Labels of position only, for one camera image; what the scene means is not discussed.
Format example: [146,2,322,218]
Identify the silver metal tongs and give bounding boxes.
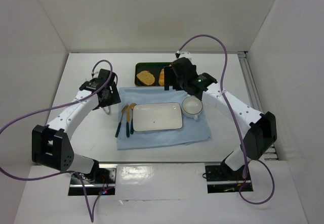
[102,106,111,115]

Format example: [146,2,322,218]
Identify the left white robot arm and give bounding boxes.
[31,69,121,183]

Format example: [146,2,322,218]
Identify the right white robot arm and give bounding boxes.
[164,58,277,176]

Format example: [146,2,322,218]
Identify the striped bread roll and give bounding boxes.
[158,69,165,86]

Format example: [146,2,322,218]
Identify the left bread slice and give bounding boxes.
[136,70,155,86]

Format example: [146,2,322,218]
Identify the dark green serving tray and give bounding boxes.
[134,62,171,87]

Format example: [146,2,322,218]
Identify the white rectangular plate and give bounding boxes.
[133,103,183,132]

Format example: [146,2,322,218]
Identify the light blue cloth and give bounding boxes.
[116,86,211,150]

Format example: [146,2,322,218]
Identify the gold fork green handle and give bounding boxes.
[115,104,129,138]

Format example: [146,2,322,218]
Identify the gold knife green handle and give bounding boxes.
[126,104,130,138]

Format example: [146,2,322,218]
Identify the gold spoon green handle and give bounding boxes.
[130,103,137,134]

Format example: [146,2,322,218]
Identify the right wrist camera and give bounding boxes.
[175,51,192,61]

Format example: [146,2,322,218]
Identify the white bowl with handles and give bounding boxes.
[181,96,203,121]

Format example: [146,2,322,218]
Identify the aluminium rail frame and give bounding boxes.
[238,52,278,160]

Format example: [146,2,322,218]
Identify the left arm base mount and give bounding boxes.
[68,166,116,196]

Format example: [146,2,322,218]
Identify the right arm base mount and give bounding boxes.
[202,164,253,194]

